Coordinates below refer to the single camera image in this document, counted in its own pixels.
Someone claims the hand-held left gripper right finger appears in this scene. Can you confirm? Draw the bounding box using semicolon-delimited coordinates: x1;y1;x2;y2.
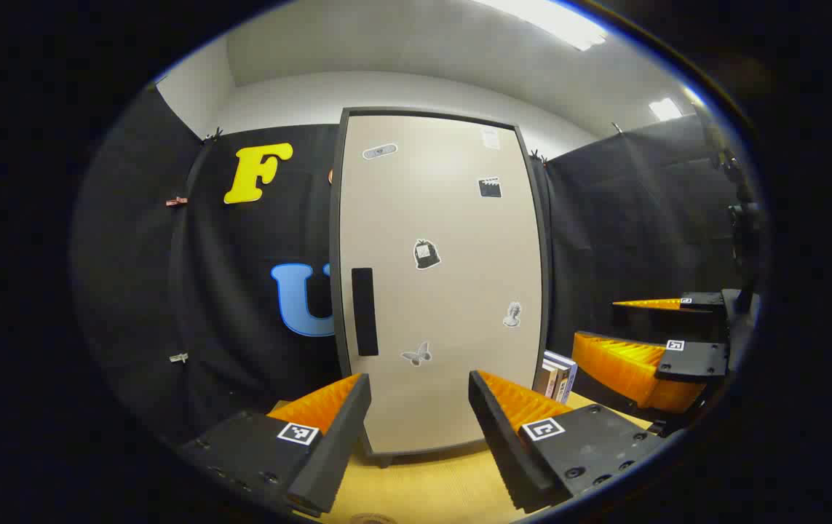
468;370;667;514

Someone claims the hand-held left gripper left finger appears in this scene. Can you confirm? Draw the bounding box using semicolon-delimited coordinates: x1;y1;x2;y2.
175;373;373;519

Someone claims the black cabinet door handle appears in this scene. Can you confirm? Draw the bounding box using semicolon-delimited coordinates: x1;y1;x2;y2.
352;267;379;357

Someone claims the dark grey cabinet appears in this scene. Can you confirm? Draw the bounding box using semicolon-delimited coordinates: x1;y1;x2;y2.
328;107;551;468

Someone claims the book with white blue cover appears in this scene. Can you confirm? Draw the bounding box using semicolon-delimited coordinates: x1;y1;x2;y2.
543;351;578;405

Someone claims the black backdrop cloth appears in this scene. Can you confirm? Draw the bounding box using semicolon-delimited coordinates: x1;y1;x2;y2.
70;80;751;445

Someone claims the long ceiling light panel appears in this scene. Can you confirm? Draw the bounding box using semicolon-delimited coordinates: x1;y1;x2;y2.
470;0;609;52

